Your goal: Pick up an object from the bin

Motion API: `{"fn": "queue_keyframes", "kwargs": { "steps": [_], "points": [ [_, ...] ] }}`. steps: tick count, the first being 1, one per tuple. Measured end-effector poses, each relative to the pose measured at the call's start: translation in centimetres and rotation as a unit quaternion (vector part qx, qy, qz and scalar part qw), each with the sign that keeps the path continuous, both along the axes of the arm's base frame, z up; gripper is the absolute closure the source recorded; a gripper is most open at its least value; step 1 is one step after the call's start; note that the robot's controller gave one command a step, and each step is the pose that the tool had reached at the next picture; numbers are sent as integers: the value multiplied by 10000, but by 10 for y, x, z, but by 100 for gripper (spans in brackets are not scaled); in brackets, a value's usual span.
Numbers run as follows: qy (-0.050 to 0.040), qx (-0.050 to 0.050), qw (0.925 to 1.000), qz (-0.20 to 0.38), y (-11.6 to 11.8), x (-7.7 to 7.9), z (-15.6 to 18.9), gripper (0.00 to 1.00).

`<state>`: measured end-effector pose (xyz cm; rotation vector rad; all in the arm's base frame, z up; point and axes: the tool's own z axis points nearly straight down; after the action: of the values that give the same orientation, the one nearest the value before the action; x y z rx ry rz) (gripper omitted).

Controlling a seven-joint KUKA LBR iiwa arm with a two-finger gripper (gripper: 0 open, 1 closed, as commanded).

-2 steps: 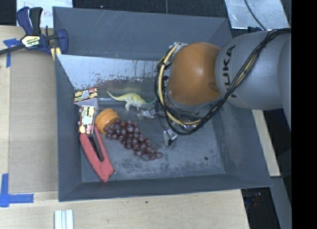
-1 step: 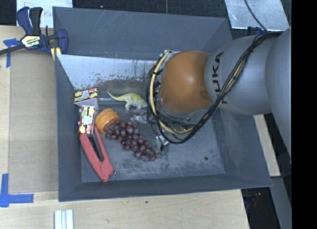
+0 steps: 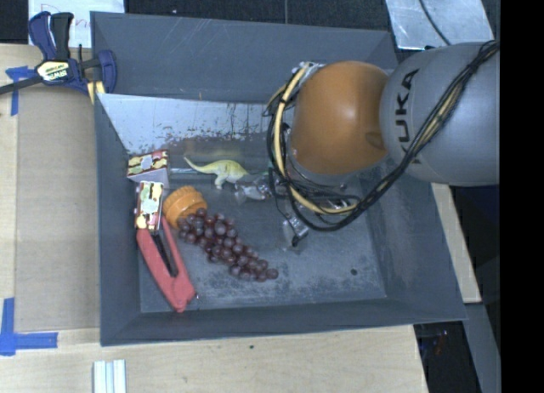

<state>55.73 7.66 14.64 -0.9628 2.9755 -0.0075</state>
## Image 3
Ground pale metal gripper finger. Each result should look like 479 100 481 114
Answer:
234 179 274 206
282 215 310 253

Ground yellow-green toy dinosaur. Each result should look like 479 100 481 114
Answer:
183 156 252 191

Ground grey metal bin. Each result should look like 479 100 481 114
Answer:
89 11 469 347

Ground dark red toy grapes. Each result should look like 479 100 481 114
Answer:
175 207 281 283

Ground red and yellow printed packet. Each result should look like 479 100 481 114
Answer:
133 179 165 236

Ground red and yellow printed box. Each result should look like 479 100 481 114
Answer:
126 149 172 191

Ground red hand tool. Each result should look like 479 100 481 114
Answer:
135 215 198 314

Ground brown cardboard board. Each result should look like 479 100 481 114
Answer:
14 88 102 333

